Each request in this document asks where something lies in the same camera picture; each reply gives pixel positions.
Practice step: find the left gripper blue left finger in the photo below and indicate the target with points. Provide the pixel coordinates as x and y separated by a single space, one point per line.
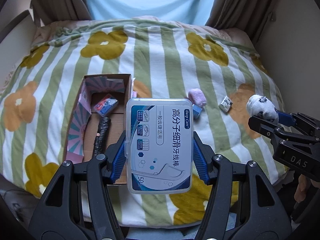
118 159

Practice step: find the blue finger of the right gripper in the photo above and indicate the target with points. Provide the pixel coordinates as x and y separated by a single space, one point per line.
286 119

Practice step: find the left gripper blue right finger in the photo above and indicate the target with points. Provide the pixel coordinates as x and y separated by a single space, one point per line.
200 163

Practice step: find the black bag bundle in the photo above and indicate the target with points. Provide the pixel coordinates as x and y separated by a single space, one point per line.
101 136

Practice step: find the white black patterned sock roll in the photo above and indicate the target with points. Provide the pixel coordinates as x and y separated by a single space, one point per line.
263 108

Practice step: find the red blue floss pick case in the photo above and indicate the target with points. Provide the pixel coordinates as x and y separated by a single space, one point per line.
106 105

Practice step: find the white blue floss pick case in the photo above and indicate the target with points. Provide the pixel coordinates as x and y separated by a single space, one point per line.
159 145

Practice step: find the blue Proya box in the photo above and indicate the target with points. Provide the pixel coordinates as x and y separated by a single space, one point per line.
196 111

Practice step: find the pink fluffy sock roll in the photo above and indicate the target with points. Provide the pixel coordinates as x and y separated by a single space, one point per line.
197 97

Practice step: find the person's right hand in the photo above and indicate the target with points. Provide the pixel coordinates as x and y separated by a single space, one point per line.
303 184

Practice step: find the open cardboard box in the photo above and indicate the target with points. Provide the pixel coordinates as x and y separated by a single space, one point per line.
98 115

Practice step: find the white floral tissue pack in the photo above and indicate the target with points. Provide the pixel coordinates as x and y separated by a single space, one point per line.
226 104

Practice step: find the green striped floral blanket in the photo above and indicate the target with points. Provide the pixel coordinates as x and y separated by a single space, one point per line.
165 59

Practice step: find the right brown curtain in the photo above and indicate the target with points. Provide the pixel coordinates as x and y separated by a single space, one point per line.
250 16

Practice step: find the brown curtain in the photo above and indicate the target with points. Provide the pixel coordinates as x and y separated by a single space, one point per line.
50 11
250 16

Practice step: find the left brown curtain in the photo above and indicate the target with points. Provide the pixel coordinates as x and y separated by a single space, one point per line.
50 11

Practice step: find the white bed frame panel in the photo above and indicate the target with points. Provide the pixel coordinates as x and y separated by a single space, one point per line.
16 39

